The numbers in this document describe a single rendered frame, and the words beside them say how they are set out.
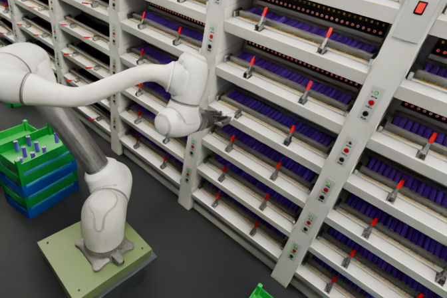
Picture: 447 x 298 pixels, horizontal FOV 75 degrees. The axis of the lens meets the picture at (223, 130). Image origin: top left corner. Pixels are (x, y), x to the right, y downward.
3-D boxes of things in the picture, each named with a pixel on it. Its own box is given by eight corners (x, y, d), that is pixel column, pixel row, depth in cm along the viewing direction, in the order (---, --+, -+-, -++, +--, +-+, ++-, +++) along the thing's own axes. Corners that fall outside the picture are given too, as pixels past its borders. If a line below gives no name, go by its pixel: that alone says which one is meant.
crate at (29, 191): (24, 198, 146) (22, 187, 142) (0, 180, 153) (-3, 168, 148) (77, 169, 170) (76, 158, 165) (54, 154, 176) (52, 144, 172)
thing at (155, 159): (180, 189, 180) (179, 175, 170) (120, 142, 206) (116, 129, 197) (202, 169, 191) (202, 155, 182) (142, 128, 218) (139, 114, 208)
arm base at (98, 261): (100, 281, 110) (100, 272, 108) (73, 243, 122) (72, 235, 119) (141, 253, 123) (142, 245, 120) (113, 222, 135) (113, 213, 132)
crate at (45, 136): (19, 175, 138) (16, 161, 133) (-7, 156, 144) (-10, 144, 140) (74, 148, 161) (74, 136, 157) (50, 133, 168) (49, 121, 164)
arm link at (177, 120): (198, 139, 105) (207, 105, 101) (168, 146, 92) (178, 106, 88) (176, 128, 110) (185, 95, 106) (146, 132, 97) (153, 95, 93)
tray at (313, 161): (320, 175, 118) (326, 159, 111) (207, 112, 144) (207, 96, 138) (339, 147, 129) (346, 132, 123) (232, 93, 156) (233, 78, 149)
